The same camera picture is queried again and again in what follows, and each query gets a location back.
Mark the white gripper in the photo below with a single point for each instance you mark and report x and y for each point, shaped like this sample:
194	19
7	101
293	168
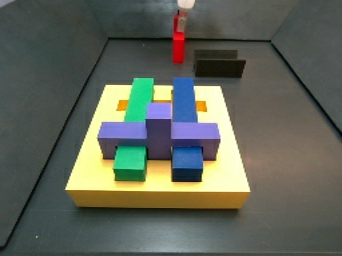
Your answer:
183	5

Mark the red cross-shaped block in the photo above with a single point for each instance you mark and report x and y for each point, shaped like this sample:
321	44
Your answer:
178	43

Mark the yellow base board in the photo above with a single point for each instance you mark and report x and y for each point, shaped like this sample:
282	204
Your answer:
223	188

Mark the black block holder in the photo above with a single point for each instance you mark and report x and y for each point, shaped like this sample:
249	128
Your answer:
218	63

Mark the purple cross-shaped block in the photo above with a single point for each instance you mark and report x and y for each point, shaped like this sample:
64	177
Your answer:
159	135

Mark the blue long block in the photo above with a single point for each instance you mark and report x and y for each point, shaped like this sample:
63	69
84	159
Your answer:
187	155

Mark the green long block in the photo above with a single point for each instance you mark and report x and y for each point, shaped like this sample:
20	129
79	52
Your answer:
131	151

